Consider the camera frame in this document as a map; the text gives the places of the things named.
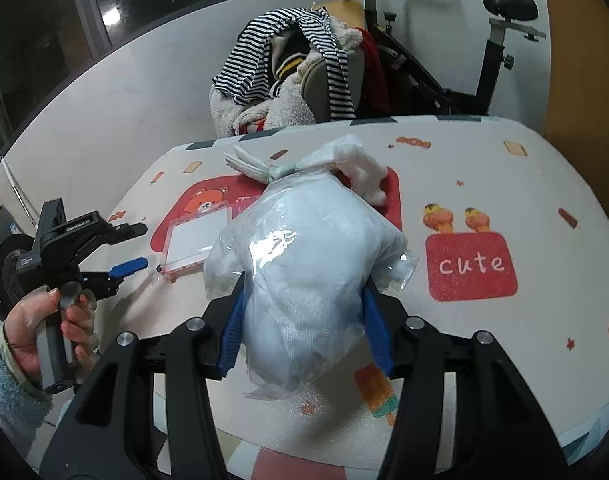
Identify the wooden chair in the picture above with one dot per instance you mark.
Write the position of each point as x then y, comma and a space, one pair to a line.
344, 15

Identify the black exercise bike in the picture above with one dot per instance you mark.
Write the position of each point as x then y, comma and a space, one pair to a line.
434, 85

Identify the white washing machine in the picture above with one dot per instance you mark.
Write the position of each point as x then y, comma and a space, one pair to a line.
14, 265

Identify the black yellow striped sweater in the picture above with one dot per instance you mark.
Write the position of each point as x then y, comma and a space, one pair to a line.
289, 62

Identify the clear plastic case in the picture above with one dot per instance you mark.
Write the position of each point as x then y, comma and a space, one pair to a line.
194, 240

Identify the printed tablecloth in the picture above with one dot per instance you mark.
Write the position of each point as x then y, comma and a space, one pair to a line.
484, 185

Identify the clear bag of white tissues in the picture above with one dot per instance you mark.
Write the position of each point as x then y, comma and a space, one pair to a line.
309, 260

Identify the red cloth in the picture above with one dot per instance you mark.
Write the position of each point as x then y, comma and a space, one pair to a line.
374, 70

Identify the wooden wardrobe panel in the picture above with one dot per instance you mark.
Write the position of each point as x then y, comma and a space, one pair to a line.
584, 60

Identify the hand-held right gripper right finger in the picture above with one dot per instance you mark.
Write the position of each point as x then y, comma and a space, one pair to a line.
379, 335

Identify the white tissue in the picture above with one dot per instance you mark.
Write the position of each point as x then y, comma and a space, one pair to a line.
372, 180

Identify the dark framed window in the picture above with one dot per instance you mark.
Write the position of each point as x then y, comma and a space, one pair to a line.
44, 35

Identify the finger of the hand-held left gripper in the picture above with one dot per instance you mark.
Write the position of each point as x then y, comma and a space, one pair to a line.
129, 266
127, 231

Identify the person's left hand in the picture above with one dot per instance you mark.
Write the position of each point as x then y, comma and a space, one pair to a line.
27, 330

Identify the person's left forearm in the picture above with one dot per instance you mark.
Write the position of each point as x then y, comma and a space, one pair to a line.
9, 390

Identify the black white striped shirt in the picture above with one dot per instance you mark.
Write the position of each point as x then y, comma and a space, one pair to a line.
249, 60

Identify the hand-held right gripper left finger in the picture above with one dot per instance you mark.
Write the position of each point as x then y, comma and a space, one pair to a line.
232, 330

